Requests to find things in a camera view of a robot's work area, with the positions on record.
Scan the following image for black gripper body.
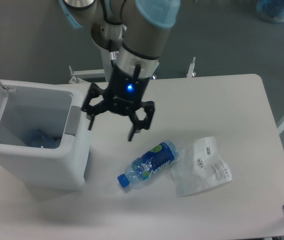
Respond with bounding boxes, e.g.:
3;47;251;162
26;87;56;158
108;74;152;118

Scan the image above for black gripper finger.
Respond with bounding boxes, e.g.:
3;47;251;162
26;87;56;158
127;100;156;142
81;83;111;131

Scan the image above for white push-button trash can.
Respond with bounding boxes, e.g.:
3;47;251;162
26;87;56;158
0;79;90;191

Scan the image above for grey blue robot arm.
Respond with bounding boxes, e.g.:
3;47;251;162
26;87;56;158
59;0;181;140

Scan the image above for crumpled bottles inside can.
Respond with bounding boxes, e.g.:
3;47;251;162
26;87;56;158
24;129;61;149

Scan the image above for blue label plastic bottle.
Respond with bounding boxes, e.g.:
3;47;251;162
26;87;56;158
117;140;179;188

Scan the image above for clear plastic wrapper bag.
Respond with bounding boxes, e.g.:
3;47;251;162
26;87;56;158
171;136;232;197

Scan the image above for blue plastic bag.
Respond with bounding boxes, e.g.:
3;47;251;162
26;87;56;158
256;0;284;24

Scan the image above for white metal base frame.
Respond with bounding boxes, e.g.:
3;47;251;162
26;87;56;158
68;56;199;85

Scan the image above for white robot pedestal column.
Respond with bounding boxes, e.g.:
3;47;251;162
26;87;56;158
91;20;125;69

